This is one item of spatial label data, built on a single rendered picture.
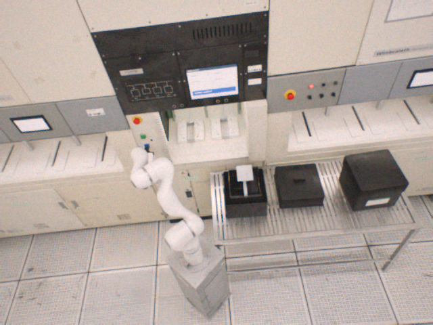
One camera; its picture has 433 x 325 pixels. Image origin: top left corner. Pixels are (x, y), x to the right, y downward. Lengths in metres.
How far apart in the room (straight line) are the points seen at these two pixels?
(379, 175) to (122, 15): 1.72
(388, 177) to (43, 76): 2.08
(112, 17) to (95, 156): 1.29
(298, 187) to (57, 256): 2.25
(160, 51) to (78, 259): 2.15
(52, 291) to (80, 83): 1.93
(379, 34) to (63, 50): 1.63
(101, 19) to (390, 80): 1.62
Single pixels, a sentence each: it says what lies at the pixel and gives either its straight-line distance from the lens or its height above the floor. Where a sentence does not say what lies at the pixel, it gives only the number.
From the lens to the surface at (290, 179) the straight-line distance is 2.41.
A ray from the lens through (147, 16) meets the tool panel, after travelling 1.82.
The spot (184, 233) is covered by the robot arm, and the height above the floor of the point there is 1.17.
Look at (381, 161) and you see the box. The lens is 2.43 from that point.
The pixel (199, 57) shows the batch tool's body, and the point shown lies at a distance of 1.92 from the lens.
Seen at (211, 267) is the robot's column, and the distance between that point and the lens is 2.22.
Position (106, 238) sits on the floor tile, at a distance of 3.41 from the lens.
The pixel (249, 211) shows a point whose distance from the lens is 2.30.
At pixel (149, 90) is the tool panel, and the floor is 1.57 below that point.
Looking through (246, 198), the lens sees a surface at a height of 0.95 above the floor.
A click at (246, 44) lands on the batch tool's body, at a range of 1.90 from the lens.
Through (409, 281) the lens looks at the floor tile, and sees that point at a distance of 3.23.
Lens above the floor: 2.82
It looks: 51 degrees down
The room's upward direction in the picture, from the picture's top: 9 degrees counter-clockwise
